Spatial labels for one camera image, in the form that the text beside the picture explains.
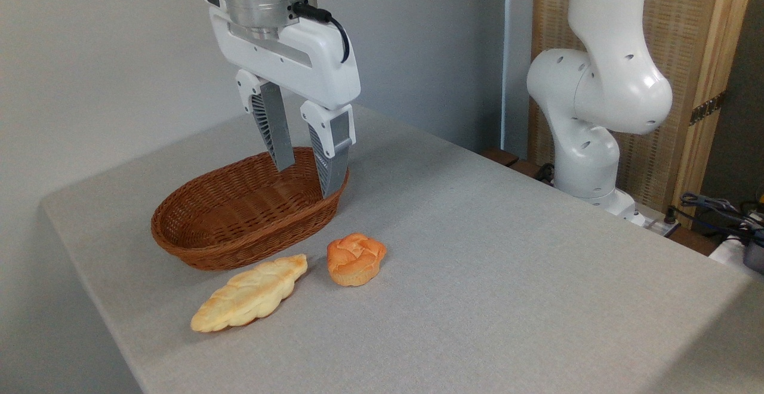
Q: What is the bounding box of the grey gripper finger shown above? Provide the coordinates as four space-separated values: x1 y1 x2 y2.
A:
300 100 357 199
235 69 295 173

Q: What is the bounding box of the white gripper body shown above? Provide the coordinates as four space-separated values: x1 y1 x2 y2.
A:
201 0 362 110

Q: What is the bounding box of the round orange bread roll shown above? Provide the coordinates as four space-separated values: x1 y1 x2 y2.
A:
326 233 387 287

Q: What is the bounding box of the brown wicker basket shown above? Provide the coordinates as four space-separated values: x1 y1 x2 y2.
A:
150 146 350 272

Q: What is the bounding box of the long braided bread loaf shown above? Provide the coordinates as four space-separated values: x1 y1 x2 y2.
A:
190 254 309 333

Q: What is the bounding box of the dark brown wooden beam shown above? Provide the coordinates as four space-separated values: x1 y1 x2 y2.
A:
480 147 554 184

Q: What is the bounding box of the wooden woven folding screen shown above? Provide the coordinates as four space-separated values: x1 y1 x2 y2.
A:
528 0 757 229

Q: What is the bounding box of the brass screen hinge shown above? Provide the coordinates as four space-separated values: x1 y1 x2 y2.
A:
689 91 727 126

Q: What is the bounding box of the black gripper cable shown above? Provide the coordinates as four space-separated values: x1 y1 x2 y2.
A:
290 1 351 64

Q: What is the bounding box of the white vertical post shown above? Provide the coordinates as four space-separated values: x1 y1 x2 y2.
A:
501 0 535 159

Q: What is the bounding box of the bundle of dark cables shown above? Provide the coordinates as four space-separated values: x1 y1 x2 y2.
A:
679 191 764 245

